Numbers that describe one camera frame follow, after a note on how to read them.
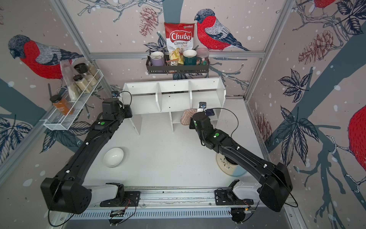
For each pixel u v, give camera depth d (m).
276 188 0.39
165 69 0.88
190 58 0.82
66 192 0.38
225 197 0.67
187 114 0.79
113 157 0.86
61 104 0.66
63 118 0.70
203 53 0.85
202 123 0.55
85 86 0.78
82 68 0.78
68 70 0.73
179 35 0.78
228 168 0.83
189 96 0.76
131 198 0.74
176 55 0.84
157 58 0.80
